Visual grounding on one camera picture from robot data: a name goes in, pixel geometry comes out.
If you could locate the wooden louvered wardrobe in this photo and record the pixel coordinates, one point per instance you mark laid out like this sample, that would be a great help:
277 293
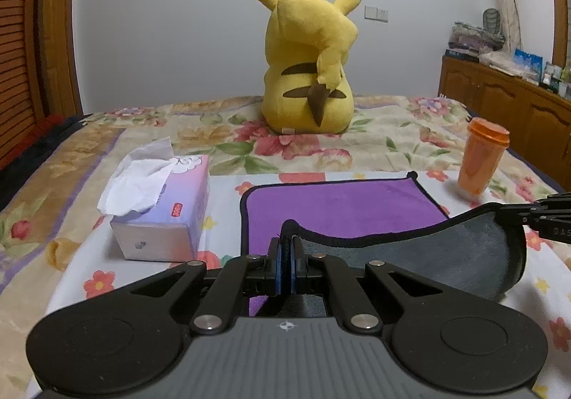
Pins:
22 46

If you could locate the group of small bottles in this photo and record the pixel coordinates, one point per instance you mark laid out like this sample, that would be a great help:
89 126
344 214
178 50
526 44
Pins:
556 78

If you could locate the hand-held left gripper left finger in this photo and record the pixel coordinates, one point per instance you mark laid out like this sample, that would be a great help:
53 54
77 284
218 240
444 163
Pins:
279 269

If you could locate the floral bed sheet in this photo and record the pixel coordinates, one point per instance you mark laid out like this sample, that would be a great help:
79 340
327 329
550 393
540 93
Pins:
67 211

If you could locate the wooden cabinet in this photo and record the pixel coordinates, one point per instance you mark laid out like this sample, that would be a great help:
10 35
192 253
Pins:
513 109

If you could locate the white tissue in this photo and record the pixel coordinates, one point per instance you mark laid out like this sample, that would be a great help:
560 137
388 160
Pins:
134 185

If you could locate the clutter on cabinet top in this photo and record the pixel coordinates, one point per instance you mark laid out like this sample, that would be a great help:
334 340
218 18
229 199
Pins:
475 40

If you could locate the wooden window frame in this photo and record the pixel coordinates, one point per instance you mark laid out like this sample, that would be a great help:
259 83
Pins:
558 2

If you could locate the pastel tissue box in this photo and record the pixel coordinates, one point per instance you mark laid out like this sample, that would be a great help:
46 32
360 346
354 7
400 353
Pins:
178 220

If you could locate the blue picture box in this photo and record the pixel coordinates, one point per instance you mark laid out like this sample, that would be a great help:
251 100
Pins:
528 65

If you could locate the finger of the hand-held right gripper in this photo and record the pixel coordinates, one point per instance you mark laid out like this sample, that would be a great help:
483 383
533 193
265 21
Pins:
555 204
551 227

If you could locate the white wall switch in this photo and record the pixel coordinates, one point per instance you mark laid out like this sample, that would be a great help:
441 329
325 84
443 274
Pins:
376 13

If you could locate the purple and grey towel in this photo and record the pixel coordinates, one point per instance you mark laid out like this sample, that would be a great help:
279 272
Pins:
348 207

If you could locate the orange plastic cup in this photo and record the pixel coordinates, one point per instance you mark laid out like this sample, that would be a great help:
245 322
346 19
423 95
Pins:
479 158

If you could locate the yellow plush toy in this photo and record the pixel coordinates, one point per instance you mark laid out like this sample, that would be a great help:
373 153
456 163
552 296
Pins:
308 69

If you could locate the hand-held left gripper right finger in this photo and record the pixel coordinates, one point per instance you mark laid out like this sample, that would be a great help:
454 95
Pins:
294 269

